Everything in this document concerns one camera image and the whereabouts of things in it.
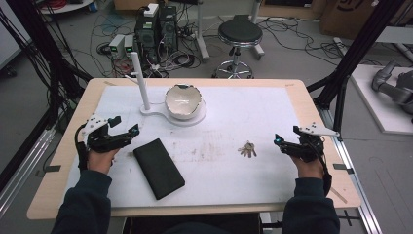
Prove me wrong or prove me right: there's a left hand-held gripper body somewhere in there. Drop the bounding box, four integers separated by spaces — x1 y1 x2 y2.
81 113 132 154

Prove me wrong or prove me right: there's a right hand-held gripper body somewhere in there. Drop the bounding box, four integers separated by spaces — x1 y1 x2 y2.
281 122 341 163

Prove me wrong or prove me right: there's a bunch of keys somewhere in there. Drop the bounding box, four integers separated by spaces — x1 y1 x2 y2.
237 139 258 159

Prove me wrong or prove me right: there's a black wallet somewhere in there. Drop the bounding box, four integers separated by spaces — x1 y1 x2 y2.
132 137 186 201

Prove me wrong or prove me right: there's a white eggshell-shaped bowl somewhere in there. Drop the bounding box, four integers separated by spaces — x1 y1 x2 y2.
164 83 204 120

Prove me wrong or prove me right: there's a person's right hand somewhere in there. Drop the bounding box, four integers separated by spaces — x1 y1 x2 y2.
289 154 325 180

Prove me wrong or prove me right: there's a person's left hand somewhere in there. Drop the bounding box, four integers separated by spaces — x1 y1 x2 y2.
87 146 121 176

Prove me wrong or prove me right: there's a black tape piece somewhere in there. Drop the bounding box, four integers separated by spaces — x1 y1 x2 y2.
332 163 356 176
35 164 62 178

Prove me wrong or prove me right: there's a white stand with pole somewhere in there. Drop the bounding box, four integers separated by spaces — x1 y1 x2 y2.
124 51 208 128

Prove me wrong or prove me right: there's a white paper mat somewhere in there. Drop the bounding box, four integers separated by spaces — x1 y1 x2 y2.
62 85 302 210

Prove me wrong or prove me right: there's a grey power supply unit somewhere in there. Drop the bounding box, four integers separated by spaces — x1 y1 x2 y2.
124 34 135 56
108 33 127 60

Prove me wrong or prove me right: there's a white floor board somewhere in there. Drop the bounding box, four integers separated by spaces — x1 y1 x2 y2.
350 63 413 137

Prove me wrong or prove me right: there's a black computer tower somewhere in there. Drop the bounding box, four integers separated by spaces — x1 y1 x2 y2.
133 9 161 63
158 4 179 56

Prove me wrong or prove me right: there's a white table leg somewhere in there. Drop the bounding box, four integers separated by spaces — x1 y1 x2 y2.
194 0 211 62
248 0 266 60

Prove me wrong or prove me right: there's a person's lap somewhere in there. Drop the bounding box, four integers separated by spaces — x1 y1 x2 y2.
122 213 261 234

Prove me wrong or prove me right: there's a black round stool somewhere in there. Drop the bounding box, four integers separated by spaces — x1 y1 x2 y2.
211 14 265 80

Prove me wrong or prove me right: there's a white box on computer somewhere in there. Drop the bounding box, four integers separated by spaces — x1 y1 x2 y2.
142 2 160 19

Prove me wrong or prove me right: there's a cardboard box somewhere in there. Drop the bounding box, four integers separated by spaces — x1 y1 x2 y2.
319 0 413 41

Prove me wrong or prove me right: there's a left hand-held gripper cable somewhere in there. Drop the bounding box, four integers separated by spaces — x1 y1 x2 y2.
74 124 90 174

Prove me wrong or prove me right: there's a hand-held gripper cable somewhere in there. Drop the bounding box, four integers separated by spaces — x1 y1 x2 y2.
311 138 333 198
74 124 90 174

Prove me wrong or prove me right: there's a right hand-held gripper cable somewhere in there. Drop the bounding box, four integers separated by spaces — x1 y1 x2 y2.
311 138 333 198

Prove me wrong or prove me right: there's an aluminium rail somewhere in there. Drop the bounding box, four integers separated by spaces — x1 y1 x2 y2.
317 106 385 234
0 126 56 217

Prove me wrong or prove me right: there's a tangle of floor cables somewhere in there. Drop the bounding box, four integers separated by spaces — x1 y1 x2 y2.
90 6 204 79

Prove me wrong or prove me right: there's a black metal frame post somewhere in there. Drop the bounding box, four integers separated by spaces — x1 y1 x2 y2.
306 0 398 135
0 0 94 193

